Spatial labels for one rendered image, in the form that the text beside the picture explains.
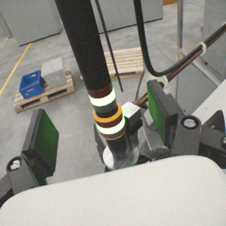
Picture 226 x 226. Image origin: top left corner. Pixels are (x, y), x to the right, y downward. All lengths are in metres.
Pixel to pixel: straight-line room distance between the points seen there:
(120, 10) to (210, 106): 5.34
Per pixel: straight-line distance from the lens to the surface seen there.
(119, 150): 0.30
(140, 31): 0.26
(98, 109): 0.23
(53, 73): 3.23
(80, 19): 0.18
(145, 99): 0.31
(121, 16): 5.90
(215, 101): 0.71
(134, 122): 0.29
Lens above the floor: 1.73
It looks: 42 degrees down
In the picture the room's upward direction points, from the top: 16 degrees counter-clockwise
